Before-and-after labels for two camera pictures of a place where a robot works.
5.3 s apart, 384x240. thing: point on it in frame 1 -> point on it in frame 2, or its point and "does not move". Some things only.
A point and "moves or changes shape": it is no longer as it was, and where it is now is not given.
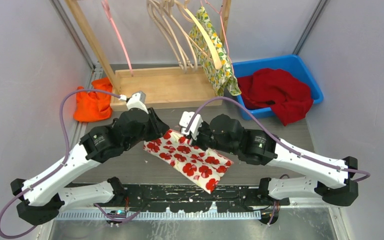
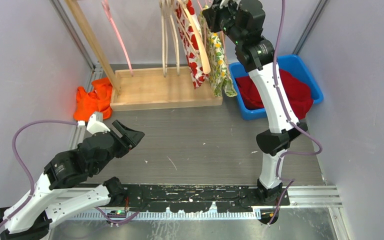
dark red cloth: (289, 98) does not move
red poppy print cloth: (204, 167) -> (199, 73)
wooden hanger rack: (157, 87) does not move
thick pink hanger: (106, 6) does not move
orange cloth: (91, 106) does not move
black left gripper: (158, 127) -> (131, 138)
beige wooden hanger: (165, 7) moves or changes shape
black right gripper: (197, 142) -> (218, 6)
